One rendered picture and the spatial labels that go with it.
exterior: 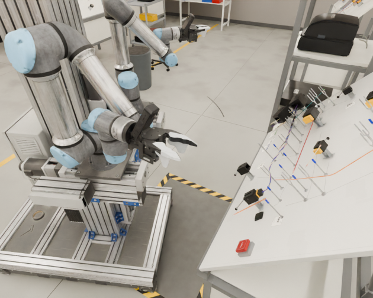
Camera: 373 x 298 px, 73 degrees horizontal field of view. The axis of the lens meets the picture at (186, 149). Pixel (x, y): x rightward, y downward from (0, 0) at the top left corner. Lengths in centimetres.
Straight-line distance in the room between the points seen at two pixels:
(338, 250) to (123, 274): 150
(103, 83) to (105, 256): 145
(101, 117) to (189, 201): 186
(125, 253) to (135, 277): 20
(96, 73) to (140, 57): 331
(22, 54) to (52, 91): 15
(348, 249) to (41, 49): 103
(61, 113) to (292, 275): 122
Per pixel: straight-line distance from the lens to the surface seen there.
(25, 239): 244
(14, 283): 254
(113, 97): 95
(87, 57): 98
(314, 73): 418
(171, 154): 65
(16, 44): 92
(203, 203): 256
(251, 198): 117
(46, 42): 94
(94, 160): 126
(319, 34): 185
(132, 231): 217
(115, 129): 78
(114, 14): 148
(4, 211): 305
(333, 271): 150
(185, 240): 233
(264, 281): 136
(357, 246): 82
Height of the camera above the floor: 201
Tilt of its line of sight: 40 degrees down
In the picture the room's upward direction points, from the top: straight up
